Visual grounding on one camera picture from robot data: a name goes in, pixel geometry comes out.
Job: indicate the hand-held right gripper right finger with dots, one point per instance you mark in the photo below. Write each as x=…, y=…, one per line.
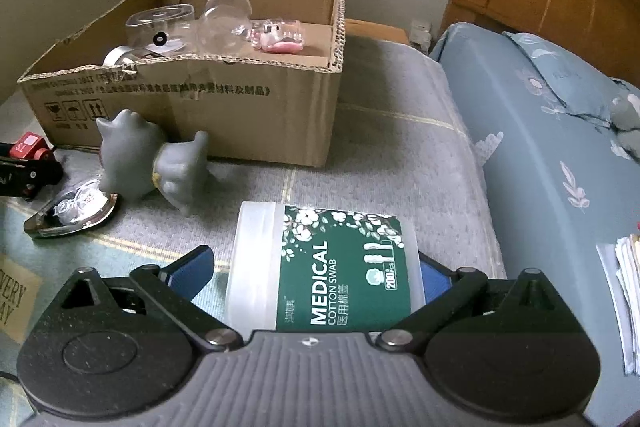
x=437, y=279

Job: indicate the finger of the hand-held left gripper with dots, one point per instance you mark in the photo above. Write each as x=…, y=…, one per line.
x=30, y=174

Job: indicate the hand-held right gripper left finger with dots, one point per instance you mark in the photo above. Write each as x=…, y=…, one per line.
x=192, y=267

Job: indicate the red toy train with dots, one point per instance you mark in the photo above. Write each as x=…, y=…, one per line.
x=30, y=146

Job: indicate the cotton swab container green label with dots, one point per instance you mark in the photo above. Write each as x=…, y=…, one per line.
x=300, y=267

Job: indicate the glass bottle of gold pins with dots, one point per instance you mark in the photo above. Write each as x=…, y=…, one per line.
x=125, y=56

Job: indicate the brown cardboard box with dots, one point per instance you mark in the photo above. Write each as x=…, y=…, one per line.
x=225, y=117

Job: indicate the clear square plastic box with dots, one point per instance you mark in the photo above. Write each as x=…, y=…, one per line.
x=160, y=24

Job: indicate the pink clear glass ornament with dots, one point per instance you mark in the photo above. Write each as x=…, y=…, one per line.
x=280, y=38

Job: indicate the clear round plastic jar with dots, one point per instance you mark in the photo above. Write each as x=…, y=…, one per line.
x=225, y=22

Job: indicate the grey toy figure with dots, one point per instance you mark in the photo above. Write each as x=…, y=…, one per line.
x=130, y=157

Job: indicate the blue floral bed sheet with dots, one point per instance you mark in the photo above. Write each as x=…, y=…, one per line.
x=540, y=207

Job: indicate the stack of papers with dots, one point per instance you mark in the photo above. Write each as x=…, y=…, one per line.
x=630, y=297

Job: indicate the blue floral pillow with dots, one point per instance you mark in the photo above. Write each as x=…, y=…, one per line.
x=560, y=77

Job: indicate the white power adapter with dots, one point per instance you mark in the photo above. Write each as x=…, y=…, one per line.
x=421, y=36

